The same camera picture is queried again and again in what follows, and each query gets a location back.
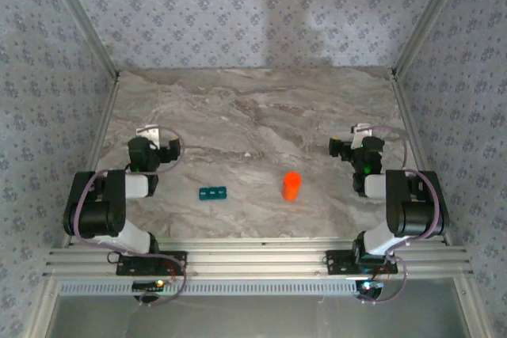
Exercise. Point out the teal pill organizer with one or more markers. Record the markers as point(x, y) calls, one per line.
point(212, 194)

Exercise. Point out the orange bottle cap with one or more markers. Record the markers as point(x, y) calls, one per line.
point(293, 177)

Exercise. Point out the orange pill bottle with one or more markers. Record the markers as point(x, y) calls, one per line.
point(290, 193)

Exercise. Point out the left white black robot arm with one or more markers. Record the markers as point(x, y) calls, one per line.
point(95, 215)

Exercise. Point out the small controller board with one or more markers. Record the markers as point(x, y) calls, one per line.
point(374, 285)
point(144, 285)

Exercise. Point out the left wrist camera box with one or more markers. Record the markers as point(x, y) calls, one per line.
point(148, 132)

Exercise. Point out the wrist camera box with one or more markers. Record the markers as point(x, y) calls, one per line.
point(148, 132)
point(360, 130)

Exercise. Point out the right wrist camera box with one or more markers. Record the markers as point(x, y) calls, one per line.
point(360, 130)

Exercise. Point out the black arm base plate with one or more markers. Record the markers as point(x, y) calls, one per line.
point(176, 258)
point(336, 263)

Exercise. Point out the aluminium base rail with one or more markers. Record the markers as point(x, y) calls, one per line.
point(253, 259)

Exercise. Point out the aluminium corner post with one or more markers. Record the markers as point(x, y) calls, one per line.
point(427, 17)
point(82, 17)

